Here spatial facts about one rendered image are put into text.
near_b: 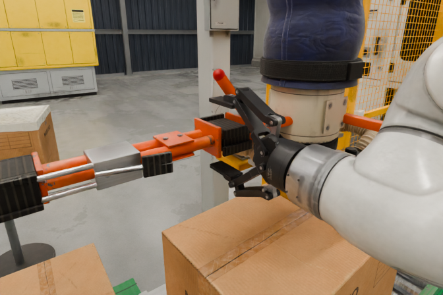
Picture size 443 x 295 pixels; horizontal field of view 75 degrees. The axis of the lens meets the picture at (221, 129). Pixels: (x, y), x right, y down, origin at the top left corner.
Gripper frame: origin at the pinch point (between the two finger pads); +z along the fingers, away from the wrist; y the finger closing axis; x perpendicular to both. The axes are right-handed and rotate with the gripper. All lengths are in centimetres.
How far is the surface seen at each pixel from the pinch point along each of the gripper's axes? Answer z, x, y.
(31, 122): 130, -26, 25
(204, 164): 103, 63, 64
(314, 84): -7.4, 18.7, -8.8
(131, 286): 98, 6, 127
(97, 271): 60, -17, 72
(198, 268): 1.6, -4.4, 31.8
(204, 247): 6.6, 0.3, 31.7
